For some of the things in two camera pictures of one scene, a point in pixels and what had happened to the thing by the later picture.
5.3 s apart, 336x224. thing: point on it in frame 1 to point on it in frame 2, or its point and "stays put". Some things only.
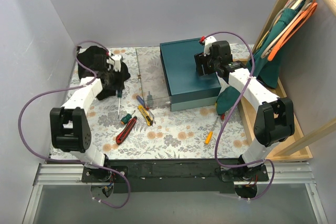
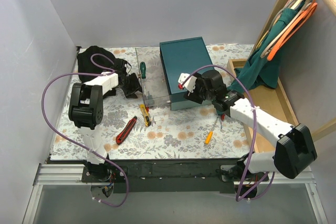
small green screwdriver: [149, 103] stays put
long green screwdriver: [119, 94] to [143, 71]
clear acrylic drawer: [154, 83] stays put
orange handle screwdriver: [210, 133] stays put
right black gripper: [200, 64] to [194, 94]
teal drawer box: [186, 89] stays put
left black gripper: [115, 82] to [130, 85]
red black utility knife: [126, 130] stays put
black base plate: [177, 176] stays put
